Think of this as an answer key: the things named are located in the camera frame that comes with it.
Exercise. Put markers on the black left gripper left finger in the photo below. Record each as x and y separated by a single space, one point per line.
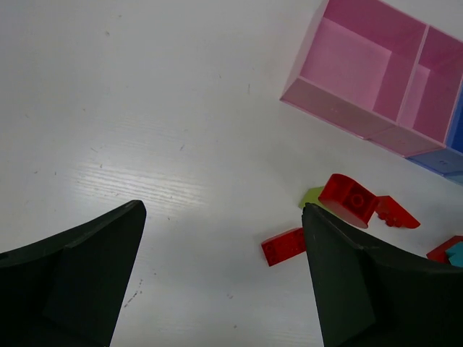
68 289

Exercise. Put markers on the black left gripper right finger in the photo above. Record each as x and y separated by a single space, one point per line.
371 293

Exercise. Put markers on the red lego base brick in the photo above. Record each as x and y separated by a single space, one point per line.
439 253

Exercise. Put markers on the red sloped lego brick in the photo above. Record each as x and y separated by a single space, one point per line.
394 215

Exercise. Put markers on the teal lego brick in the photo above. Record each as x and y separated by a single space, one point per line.
455 254

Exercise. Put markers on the red curved lego brick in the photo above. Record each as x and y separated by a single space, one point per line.
348 200

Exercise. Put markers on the green lego brick stack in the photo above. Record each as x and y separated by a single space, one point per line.
311 196

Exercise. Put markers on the red flat lego brick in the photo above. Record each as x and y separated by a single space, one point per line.
284 246

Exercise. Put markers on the small pink bin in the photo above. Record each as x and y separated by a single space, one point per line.
430 99

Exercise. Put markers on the large pink bin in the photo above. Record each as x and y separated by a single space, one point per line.
355 64

